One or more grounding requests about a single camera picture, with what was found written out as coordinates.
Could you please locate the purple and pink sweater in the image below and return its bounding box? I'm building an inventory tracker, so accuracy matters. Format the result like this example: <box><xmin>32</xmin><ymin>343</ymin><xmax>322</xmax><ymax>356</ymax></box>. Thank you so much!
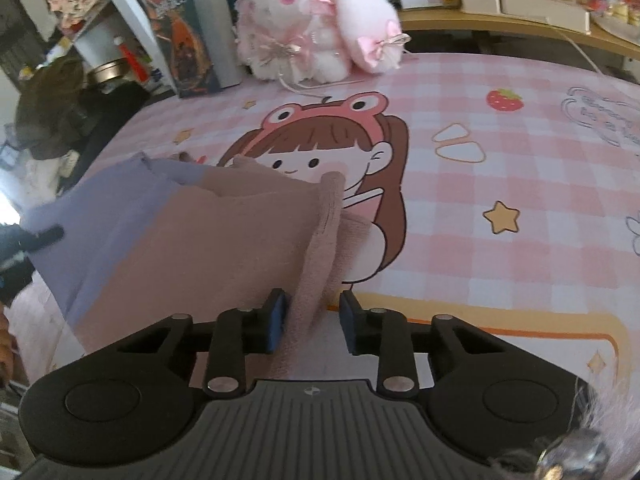
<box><xmin>22</xmin><ymin>154</ymin><xmax>372</xmax><ymax>378</ymax></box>

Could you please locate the brown olive cloth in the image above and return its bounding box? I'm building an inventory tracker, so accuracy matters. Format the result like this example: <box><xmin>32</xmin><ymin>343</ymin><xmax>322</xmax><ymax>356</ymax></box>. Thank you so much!
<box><xmin>14</xmin><ymin>56</ymin><xmax>85</xmax><ymax>160</ymax></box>

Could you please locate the pink checkered desk mat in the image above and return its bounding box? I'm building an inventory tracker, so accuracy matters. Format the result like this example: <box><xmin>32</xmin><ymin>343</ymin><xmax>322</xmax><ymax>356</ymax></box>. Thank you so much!
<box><xmin>4</xmin><ymin>52</ymin><xmax>640</xmax><ymax>411</ymax></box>

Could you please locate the metal bowl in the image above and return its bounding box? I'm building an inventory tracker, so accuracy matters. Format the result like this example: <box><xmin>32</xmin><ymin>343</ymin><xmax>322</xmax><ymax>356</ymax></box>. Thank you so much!
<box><xmin>87</xmin><ymin>58</ymin><xmax>130</xmax><ymax>87</ymax></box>

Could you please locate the red tassel ornament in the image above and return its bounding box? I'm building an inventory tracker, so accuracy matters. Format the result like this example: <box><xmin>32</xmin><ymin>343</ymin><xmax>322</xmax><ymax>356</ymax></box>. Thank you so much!
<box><xmin>114</xmin><ymin>36</ymin><xmax>149</xmax><ymax>84</ymax></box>

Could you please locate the white shelf unit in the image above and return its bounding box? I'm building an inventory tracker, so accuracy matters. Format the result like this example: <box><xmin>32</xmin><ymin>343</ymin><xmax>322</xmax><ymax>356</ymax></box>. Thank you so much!
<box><xmin>14</xmin><ymin>0</ymin><xmax>640</xmax><ymax>97</ymax></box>

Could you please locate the Harry Potter book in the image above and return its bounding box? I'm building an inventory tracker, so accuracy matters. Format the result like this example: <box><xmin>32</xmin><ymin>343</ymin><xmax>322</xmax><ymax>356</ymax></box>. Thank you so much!
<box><xmin>139</xmin><ymin>0</ymin><xmax>243</xmax><ymax>99</ymax></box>

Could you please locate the pink white plush bunny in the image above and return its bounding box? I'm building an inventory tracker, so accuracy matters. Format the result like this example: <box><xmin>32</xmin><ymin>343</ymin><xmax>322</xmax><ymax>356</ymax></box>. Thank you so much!
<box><xmin>235</xmin><ymin>0</ymin><xmax>410</xmax><ymax>88</ymax></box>

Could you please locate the white flat box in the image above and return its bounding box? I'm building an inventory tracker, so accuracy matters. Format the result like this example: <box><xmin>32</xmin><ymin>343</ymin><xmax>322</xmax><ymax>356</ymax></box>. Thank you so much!
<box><xmin>500</xmin><ymin>0</ymin><xmax>590</xmax><ymax>35</ymax></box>

